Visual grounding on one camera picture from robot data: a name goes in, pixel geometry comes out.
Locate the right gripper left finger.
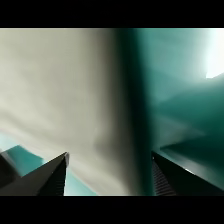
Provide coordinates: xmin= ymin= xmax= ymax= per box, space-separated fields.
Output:
xmin=0 ymin=149 xmax=71 ymax=197

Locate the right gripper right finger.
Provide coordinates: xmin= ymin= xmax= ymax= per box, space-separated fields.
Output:
xmin=151 ymin=149 xmax=224 ymax=197

